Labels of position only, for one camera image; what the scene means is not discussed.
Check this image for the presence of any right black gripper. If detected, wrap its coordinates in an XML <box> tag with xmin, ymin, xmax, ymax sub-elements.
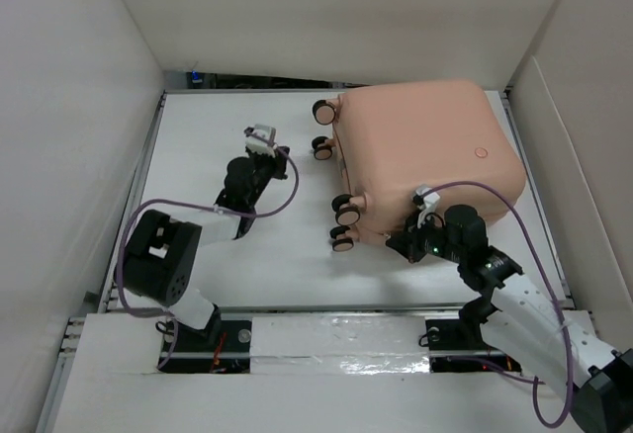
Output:
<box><xmin>386</xmin><ymin>208</ymin><xmax>465</xmax><ymax>263</ymax></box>

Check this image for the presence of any pink suitcase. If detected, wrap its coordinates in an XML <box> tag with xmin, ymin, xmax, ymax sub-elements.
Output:
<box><xmin>312</xmin><ymin>80</ymin><xmax>526</xmax><ymax>251</ymax></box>

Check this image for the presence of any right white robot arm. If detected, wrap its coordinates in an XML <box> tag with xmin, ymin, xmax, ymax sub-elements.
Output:
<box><xmin>386</xmin><ymin>205</ymin><xmax>632</xmax><ymax>432</ymax></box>

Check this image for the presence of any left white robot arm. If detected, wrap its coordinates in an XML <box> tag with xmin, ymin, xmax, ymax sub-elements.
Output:
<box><xmin>114</xmin><ymin>146</ymin><xmax>298</xmax><ymax>351</ymax></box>

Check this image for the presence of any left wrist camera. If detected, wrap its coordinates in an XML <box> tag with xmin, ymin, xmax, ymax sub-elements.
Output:
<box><xmin>244</xmin><ymin>125</ymin><xmax>276</xmax><ymax>157</ymax></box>

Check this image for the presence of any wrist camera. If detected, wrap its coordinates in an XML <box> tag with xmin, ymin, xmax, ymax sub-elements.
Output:
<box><xmin>244</xmin><ymin>125</ymin><xmax>276</xmax><ymax>157</ymax></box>
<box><xmin>411</xmin><ymin>185</ymin><xmax>441</xmax><ymax>228</ymax></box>

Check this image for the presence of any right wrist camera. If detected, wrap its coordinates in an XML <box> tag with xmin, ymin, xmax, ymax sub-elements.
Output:
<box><xmin>411</xmin><ymin>185</ymin><xmax>441</xmax><ymax>228</ymax></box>

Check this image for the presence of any aluminium frame rail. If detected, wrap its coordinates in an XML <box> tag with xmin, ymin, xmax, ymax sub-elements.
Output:
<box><xmin>98</xmin><ymin>299</ymin><xmax>525</xmax><ymax>313</ymax></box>

